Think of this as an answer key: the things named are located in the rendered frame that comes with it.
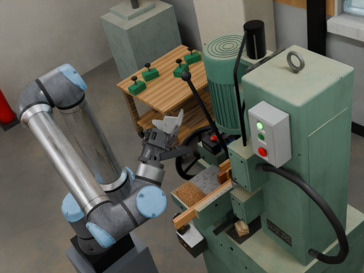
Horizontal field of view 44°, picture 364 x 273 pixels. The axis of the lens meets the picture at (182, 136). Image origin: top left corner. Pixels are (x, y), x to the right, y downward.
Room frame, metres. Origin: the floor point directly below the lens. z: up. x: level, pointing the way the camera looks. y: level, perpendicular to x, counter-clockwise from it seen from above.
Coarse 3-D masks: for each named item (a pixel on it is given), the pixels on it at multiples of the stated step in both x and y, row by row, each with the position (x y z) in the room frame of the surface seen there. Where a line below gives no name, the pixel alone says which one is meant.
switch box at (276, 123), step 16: (256, 112) 0.94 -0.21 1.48; (272, 112) 0.92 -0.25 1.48; (256, 128) 0.93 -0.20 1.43; (272, 128) 0.87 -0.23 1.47; (288, 128) 0.89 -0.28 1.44; (256, 144) 0.94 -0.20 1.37; (272, 144) 0.88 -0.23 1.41; (288, 144) 0.89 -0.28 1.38; (272, 160) 0.88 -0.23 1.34; (288, 160) 0.89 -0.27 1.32
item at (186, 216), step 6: (228, 180) 1.24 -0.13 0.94; (222, 186) 1.22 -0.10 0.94; (204, 198) 1.18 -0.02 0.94; (198, 204) 1.16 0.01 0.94; (186, 210) 1.15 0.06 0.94; (192, 210) 1.14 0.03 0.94; (180, 216) 1.12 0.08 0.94; (186, 216) 1.12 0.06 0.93; (192, 216) 1.13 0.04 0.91; (174, 222) 1.10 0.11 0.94; (180, 222) 1.11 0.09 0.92; (186, 222) 1.12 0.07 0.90
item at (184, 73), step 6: (186, 72) 1.27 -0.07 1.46; (186, 78) 1.25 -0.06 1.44; (192, 84) 1.25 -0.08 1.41; (192, 90) 1.24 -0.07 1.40; (198, 96) 1.23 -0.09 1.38; (198, 102) 1.22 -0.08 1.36; (204, 108) 1.21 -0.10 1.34; (210, 120) 1.18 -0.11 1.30; (216, 132) 1.16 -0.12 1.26; (222, 138) 1.15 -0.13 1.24; (222, 144) 1.14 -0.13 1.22; (228, 156) 1.12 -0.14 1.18; (234, 180) 1.08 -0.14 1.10
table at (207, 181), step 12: (204, 168) 1.43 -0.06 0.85; (216, 168) 1.36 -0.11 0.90; (192, 180) 1.33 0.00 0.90; (204, 180) 1.31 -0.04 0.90; (216, 180) 1.30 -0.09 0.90; (204, 192) 1.25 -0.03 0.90; (180, 204) 1.23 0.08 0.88; (228, 204) 1.17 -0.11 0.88; (216, 216) 1.14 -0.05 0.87; (204, 228) 1.11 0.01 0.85
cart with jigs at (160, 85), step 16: (176, 48) 3.16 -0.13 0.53; (192, 48) 2.89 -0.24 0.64; (160, 64) 2.98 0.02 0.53; (176, 64) 2.92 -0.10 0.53; (192, 64) 2.86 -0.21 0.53; (128, 80) 2.88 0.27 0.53; (144, 80) 2.82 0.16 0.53; (160, 80) 2.76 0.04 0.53; (176, 80) 2.71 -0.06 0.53; (192, 80) 2.65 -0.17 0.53; (128, 96) 2.83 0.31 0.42; (144, 96) 2.61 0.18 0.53; (160, 96) 2.56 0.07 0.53; (176, 96) 2.51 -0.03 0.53; (192, 96) 2.94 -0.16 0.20; (208, 96) 2.91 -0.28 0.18; (160, 112) 2.87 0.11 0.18; (176, 112) 2.79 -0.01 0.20; (192, 112) 2.73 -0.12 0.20; (208, 112) 2.68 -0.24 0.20; (192, 128) 2.57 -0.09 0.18; (176, 144) 2.41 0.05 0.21
